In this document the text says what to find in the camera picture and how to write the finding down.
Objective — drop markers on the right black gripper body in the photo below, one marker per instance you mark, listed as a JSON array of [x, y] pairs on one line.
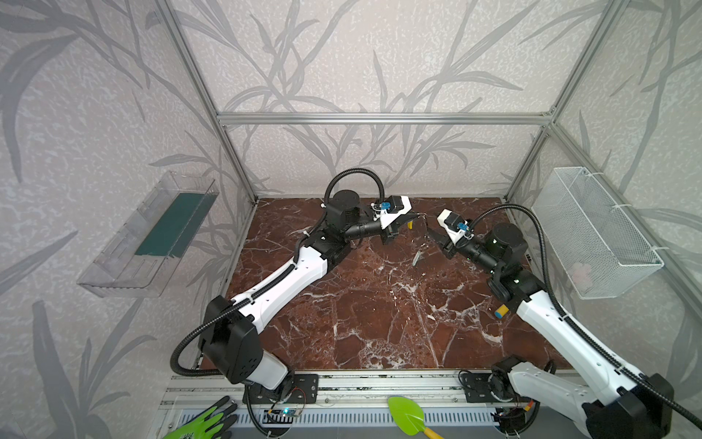
[[446, 241]]

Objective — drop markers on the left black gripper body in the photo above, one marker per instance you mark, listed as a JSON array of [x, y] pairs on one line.
[[390, 228]]

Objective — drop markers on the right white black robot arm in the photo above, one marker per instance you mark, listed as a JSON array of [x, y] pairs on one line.
[[617, 400]]

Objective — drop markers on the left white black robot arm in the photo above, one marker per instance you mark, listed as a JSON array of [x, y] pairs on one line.
[[231, 337]]

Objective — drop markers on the blue toy rake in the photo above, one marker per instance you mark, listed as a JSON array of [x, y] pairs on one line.
[[502, 311]]

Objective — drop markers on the pink object in basket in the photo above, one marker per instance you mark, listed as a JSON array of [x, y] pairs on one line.
[[581, 276]]

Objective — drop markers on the green toy shovel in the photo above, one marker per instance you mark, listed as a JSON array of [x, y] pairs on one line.
[[409, 417]]

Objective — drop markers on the green black work glove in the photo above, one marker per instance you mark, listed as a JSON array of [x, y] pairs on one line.
[[213, 423]]

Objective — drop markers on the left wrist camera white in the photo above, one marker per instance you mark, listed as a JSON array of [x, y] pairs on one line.
[[391, 211]]

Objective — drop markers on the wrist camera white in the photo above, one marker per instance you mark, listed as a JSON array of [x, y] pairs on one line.
[[455, 226], [391, 211]]

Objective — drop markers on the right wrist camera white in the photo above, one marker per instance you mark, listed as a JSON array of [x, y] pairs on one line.
[[455, 226]]

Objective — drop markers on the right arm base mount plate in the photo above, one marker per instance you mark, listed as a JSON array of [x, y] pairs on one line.
[[487, 387]]

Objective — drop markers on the white wire mesh basket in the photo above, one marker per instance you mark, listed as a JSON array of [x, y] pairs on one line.
[[585, 224]]

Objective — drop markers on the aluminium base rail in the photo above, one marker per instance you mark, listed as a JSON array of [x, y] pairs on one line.
[[345, 399]]

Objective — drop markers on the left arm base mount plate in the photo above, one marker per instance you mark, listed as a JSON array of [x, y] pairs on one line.
[[299, 388]]

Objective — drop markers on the aluminium frame crossbar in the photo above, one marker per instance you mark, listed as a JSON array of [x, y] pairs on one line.
[[233, 119]]

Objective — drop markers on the clear plastic wall tray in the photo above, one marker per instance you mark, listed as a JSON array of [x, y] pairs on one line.
[[142, 257]]

